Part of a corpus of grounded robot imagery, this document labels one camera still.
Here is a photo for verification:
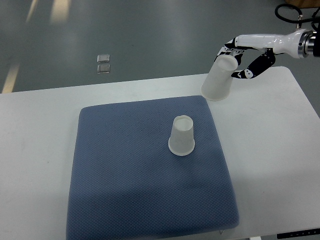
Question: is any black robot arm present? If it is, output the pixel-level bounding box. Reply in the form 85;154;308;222
308;30;320;57

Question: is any blue grey foam mat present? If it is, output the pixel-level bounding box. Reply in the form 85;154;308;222
66;96;239;240

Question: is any wooden furniture corner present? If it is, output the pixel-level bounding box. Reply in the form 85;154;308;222
285;0;320;8

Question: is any black table control panel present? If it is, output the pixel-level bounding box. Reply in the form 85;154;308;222
276;229;320;240

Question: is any white paper cup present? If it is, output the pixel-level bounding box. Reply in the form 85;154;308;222
168;115;195;156
200;54;238;101

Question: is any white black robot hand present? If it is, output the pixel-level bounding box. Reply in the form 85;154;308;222
217;29;316;79

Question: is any black cable loop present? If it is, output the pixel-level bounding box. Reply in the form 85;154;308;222
274;3;320;31

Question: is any white paper cup on mat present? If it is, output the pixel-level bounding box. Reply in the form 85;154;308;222
168;115;195;156

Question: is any upper metal floor plate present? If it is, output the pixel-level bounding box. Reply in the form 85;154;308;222
97;54;110;63

